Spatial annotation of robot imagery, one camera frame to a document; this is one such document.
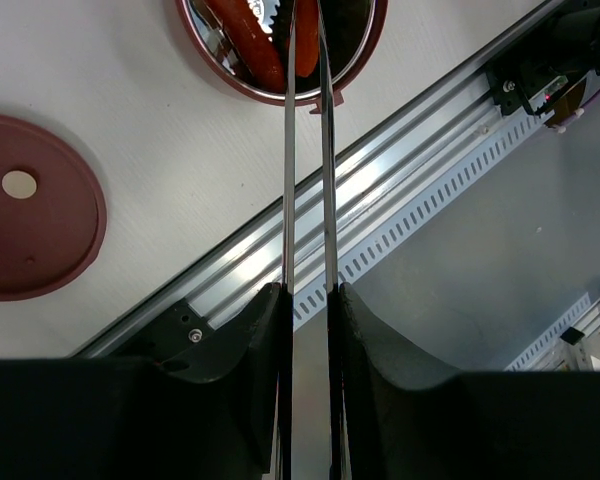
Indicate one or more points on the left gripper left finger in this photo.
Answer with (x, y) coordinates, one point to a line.
(206, 413)

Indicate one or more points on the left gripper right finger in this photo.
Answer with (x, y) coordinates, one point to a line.
(399, 412)

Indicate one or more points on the long metal tongs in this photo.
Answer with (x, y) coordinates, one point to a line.
(284, 455)

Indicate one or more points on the red sausage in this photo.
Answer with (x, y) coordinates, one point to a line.
(252, 44)

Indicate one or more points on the red orange carrot slice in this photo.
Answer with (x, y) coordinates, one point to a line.
(307, 37)

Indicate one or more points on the red lid left front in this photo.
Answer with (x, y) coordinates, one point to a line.
(53, 213)

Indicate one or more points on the red steel bowl centre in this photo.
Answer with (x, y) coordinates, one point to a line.
(353, 29)

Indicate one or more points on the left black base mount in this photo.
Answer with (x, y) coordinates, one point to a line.
(173, 331)

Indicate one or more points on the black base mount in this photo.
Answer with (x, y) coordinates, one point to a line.
(544, 64)
(173, 331)

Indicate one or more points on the aluminium front rail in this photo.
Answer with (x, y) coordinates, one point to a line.
(442, 118)

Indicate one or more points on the perforated cable duct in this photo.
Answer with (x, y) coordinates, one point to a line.
(395, 216)

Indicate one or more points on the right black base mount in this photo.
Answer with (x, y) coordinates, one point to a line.
(544, 64)

